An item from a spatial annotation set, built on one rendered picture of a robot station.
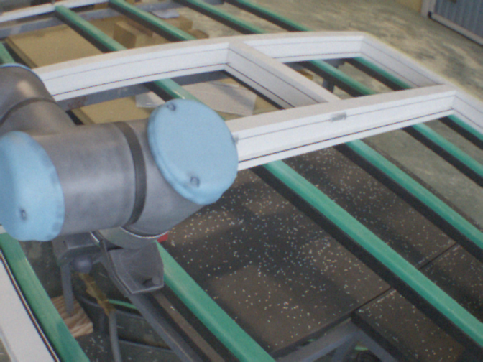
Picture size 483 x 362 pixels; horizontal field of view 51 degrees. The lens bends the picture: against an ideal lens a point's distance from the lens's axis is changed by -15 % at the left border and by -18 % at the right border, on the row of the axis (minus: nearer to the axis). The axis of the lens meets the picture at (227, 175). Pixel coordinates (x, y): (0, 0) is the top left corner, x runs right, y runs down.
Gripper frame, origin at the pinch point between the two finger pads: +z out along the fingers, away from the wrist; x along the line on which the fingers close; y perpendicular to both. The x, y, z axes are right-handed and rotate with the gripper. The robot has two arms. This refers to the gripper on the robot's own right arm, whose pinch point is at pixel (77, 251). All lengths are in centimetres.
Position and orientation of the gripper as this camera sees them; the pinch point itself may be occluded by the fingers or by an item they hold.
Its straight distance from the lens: 78.4
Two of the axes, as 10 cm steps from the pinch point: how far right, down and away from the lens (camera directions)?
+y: -3.2, -9.2, 2.4
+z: -5.3, 3.9, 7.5
